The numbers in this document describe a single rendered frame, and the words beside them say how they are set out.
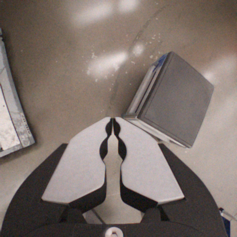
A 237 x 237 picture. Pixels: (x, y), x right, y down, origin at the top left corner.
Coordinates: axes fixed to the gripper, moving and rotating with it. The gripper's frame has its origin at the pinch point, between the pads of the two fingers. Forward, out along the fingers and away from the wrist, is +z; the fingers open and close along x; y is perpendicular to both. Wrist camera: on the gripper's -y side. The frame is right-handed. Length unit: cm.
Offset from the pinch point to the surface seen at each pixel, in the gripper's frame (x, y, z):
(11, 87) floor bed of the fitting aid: -60, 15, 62
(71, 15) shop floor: -30, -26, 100
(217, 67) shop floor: 99, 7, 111
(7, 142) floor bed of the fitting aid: -62, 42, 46
